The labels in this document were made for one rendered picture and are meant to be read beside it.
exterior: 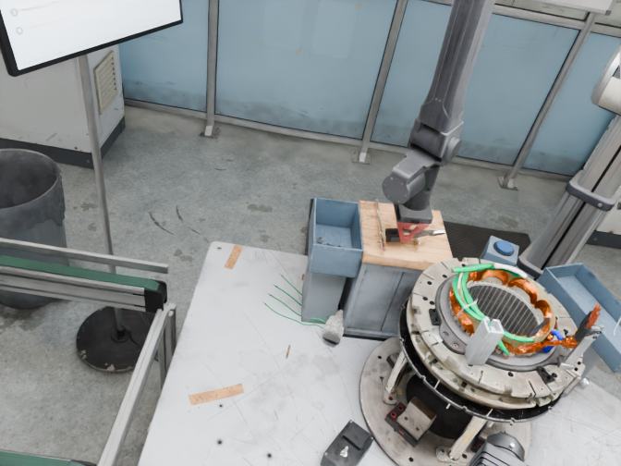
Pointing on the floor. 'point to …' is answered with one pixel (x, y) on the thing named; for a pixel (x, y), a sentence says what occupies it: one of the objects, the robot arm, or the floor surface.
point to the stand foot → (100, 348)
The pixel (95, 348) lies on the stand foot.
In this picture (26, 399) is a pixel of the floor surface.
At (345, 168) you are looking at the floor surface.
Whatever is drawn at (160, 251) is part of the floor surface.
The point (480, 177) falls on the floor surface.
